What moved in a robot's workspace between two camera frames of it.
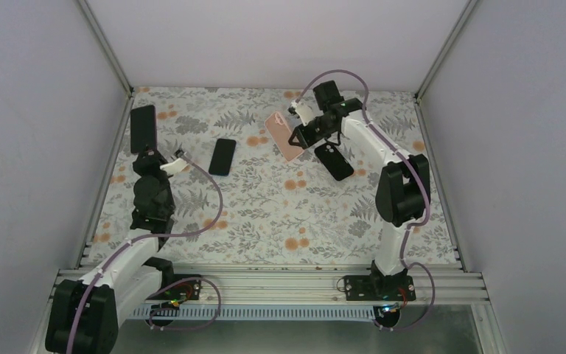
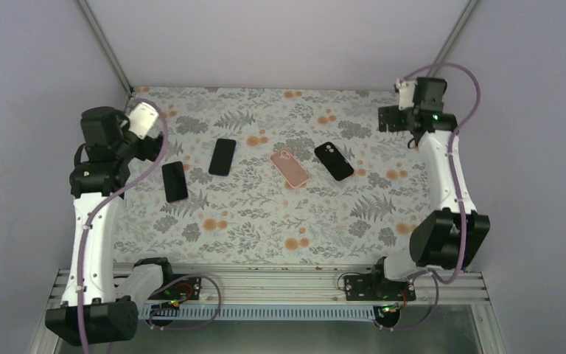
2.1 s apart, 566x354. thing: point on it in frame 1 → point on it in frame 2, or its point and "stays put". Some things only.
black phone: (222, 157) stays put
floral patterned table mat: (244, 194) stays put
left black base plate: (185, 290) stays put
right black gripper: (306, 141) → (392, 123)
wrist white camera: (304, 112) → (407, 93)
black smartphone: (338, 167) stays put
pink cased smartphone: (280, 132) → (289, 167)
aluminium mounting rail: (289, 284) stays put
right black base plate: (379, 288) stays put
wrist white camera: (177, 166) → (142, 119)
